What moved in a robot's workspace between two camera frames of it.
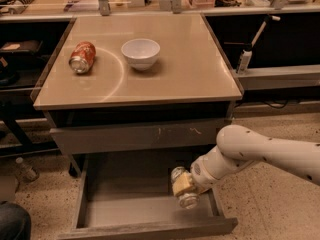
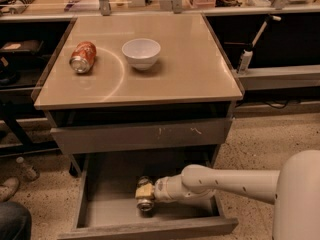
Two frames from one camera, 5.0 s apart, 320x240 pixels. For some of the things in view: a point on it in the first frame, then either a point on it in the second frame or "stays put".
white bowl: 141,53 stays put
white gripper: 202,174 to 163,188
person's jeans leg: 15,222 stays put
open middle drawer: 131,195 stays put
